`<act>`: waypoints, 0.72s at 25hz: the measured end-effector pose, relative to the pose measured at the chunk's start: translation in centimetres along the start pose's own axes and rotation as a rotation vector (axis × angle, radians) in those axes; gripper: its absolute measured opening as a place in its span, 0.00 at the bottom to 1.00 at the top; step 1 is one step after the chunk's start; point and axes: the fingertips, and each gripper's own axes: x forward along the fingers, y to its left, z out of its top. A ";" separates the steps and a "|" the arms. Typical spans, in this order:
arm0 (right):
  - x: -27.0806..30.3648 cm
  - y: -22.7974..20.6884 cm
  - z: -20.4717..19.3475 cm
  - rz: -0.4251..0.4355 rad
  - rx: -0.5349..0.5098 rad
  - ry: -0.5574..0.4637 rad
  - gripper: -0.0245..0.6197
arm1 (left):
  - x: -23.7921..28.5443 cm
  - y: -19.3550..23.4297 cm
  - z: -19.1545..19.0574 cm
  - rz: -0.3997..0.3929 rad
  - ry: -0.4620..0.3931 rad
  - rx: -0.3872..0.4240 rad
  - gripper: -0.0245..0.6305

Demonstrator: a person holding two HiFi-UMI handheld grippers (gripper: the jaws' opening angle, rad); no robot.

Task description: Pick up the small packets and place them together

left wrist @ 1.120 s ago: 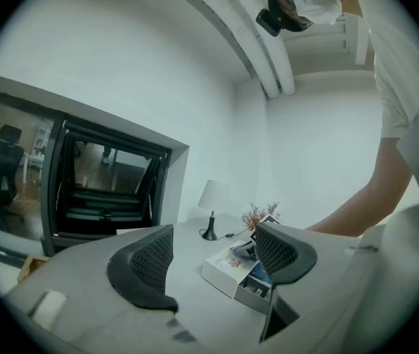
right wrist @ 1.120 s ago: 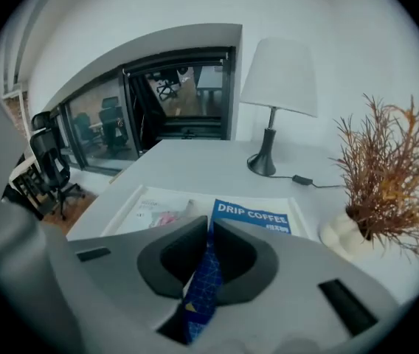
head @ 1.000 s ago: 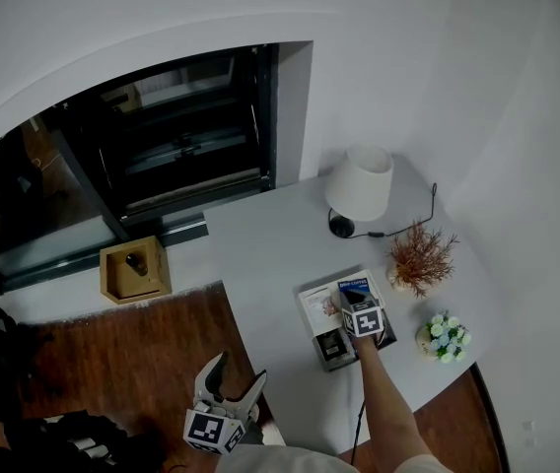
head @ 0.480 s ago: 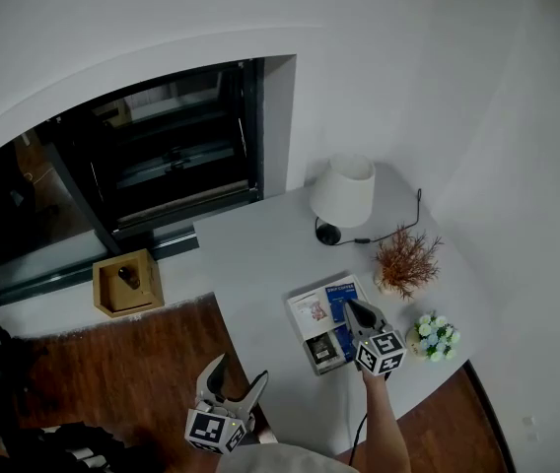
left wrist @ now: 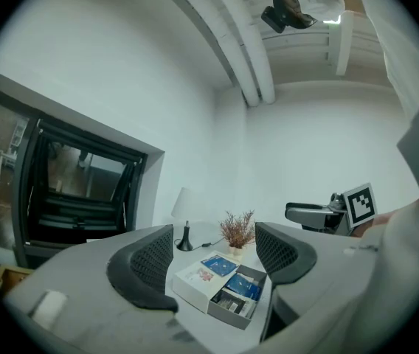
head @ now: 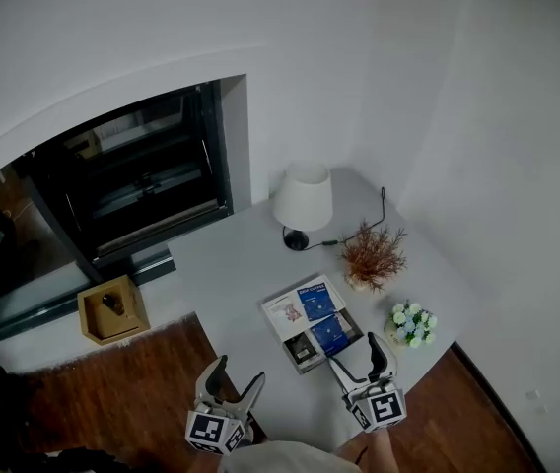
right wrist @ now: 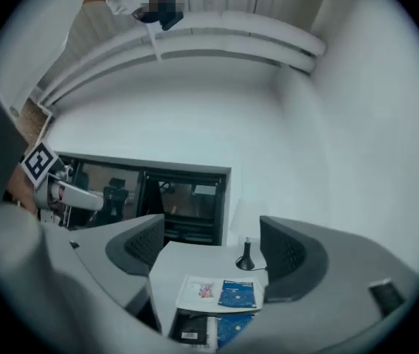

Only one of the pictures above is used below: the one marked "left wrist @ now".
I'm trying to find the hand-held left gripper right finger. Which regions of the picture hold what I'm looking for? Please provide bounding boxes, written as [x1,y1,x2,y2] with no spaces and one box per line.
[254,221,319,285]

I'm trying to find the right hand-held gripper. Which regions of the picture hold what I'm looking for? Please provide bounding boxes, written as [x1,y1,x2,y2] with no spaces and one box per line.
[285,182,378,237]

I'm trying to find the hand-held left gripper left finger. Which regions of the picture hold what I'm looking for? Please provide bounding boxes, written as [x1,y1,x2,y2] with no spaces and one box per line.
[106,223,179,313]

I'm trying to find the blue coffee packet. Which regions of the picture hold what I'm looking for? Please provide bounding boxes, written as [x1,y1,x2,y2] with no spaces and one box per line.
[225,272,263,302]
[199,254,240,277]

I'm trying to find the white floral printed packet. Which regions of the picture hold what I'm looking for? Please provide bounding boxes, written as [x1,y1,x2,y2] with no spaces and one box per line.
[184,265,215,284]

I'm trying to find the white striped packet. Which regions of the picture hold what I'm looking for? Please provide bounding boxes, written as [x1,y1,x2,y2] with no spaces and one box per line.
[238,299,257,319]

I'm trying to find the black small packet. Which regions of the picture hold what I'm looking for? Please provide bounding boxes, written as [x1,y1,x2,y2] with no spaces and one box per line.
[212,289,246,316]

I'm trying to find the grey box drawer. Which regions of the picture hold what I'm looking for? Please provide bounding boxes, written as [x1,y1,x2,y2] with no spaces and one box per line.
[207,264,269,331]

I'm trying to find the person's right forearm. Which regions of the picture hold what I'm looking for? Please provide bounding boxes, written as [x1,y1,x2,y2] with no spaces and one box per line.
[352,210,395,238]

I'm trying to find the white drawer box shell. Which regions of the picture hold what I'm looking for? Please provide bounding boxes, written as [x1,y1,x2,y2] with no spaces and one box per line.
[172,250,242,315]

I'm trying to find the dried brown plant in vase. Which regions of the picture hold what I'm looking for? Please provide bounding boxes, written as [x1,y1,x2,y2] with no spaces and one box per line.
[218,209,257,260]

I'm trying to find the white shade table lamp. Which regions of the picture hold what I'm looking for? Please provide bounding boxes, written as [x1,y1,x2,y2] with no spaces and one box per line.
[170,187,201,252]

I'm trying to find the open wooden box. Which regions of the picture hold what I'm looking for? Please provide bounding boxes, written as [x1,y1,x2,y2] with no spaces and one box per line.
[0,265,34,297]

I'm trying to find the person's light shirt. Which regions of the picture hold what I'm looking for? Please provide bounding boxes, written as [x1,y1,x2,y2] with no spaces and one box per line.
[292,0,419,119]

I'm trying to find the black lamp cable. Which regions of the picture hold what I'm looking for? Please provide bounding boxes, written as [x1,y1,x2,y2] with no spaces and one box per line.
[190,237,226,252]

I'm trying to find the black head-worn camera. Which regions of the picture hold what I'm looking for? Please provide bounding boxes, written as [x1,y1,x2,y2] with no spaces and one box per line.
[260,6,288,34]

